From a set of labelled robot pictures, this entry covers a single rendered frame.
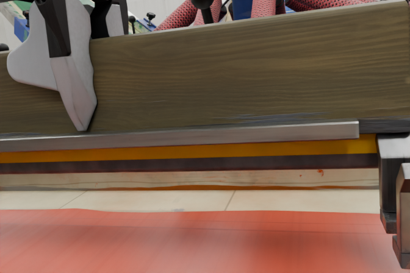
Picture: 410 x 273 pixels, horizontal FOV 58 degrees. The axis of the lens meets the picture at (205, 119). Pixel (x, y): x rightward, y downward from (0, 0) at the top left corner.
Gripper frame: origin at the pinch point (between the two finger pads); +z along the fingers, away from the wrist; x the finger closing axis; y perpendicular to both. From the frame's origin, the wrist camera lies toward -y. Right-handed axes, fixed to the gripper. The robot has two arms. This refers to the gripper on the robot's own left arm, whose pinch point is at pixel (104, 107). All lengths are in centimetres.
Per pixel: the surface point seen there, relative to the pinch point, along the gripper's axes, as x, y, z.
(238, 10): -75, 2, -15
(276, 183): -9.2, -11.4, 9.2
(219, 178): -9.2, -6.0, 8.8
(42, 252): 3.5, 4.7, 10.0
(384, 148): 2.1, -18.8, 3.2
